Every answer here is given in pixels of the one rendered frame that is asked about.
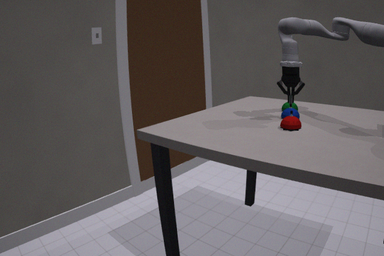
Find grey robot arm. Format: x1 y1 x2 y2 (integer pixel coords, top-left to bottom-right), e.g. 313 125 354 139
278 17 384 67

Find green dome bell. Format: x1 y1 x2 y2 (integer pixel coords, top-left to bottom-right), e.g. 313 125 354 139
282 102 298 111

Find blue dome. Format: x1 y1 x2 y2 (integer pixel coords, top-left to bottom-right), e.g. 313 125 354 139
281 105 299 119

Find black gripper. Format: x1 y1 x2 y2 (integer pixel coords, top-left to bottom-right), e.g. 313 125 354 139
277 67 305 105

